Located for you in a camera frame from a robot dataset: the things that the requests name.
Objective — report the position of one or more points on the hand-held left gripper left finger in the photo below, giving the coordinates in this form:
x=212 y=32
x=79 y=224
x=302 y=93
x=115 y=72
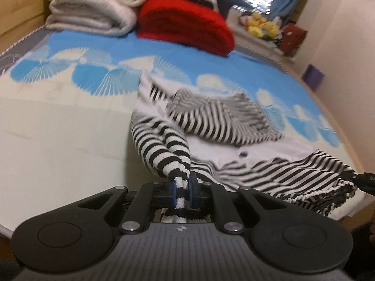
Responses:
x=172 y=191

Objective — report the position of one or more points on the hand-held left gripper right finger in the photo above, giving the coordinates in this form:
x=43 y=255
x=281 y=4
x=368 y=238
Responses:
x=192 y=186

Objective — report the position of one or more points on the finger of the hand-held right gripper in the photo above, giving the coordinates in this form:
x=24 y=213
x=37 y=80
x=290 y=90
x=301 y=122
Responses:
x=364 y=181

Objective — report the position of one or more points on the striped dress with white vest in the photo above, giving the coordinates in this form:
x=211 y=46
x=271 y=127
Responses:
x=205 y=120

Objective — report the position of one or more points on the purple box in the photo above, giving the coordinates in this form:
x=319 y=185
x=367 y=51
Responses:
x=313 y=77

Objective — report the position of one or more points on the blue and cream bed sheet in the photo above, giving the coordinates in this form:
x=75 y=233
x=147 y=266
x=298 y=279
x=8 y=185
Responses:
x=58 y=137

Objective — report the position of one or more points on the white window sill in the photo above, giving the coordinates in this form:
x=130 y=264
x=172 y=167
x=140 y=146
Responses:
x=263 y=46

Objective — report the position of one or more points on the red folded blanket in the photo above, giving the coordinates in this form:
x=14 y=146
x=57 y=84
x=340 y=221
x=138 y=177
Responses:
x=184 y=23

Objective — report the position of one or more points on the yellow duck plush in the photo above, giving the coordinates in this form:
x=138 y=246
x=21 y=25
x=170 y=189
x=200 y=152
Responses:
x=256 y=23

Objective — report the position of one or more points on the yellow bear plush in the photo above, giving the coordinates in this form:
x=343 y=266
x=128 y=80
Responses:
x=272 y=29

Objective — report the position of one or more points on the white folded quilt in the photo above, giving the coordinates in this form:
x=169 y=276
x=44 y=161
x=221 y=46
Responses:
x=88 y=8

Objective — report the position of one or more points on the wooden headboard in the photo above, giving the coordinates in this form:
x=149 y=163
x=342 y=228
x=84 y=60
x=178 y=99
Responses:
x=17 y=11

